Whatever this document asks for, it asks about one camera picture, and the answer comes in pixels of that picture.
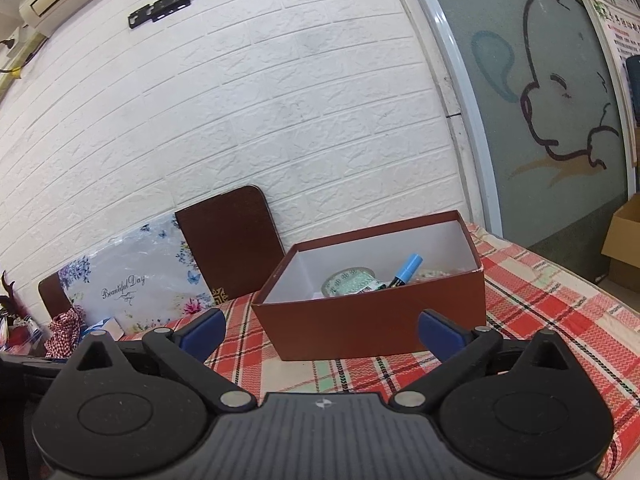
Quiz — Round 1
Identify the brown cardboard box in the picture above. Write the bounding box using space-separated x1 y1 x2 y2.
251 211 486 362

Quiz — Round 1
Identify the floral plastic bedding bag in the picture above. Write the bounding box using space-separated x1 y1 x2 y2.
58 213 217 334

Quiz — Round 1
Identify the plain brown board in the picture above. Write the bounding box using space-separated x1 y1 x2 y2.
38 273 74 322

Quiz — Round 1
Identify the red plaid blanket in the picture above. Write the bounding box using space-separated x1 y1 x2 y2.
202 222 640 480

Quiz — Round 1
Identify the white door frame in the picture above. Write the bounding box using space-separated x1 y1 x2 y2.
395 0 504 239

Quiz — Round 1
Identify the cellophane wrapped basket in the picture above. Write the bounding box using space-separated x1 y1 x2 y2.
0 317 48 358

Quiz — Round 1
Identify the brown board with gold emblem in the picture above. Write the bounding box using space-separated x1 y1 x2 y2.
174 184 287 307

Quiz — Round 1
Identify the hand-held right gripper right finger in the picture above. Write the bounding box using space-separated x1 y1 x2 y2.
389 309 584 414

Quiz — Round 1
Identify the plant with red leaves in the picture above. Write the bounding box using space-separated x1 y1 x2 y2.
0 270 22 323

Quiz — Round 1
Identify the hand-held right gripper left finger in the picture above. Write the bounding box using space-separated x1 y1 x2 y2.
74 308 260 415

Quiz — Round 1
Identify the glass door with cartoon drawing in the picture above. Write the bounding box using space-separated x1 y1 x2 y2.
415 0 632 261

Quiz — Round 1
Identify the wall cable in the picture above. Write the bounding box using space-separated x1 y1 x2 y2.
0 30 47 82

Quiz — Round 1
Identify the green and black packet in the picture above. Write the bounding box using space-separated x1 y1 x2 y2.
320 267 387 299

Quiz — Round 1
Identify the black wall bracket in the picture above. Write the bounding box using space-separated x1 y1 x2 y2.
127 0 214 30

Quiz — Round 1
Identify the blue tissue pack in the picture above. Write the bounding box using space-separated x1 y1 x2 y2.
81 317 125 347

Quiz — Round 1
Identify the red checkered cloth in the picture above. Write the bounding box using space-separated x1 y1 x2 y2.
45 306 88 359

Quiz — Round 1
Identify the wall poster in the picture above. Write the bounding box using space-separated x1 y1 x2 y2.
562 0 640 58

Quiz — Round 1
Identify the black marker with blue cap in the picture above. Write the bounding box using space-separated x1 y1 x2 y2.
387 253 425 290

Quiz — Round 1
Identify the open tan cardboard box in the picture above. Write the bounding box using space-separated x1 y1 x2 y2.
601 202 640 282

